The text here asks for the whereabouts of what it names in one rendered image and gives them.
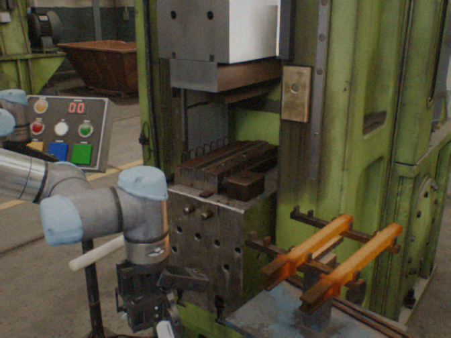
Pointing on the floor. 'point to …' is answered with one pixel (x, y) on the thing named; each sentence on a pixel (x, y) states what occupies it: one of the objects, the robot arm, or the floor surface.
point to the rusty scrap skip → (105, 66)
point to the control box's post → (92, 292)
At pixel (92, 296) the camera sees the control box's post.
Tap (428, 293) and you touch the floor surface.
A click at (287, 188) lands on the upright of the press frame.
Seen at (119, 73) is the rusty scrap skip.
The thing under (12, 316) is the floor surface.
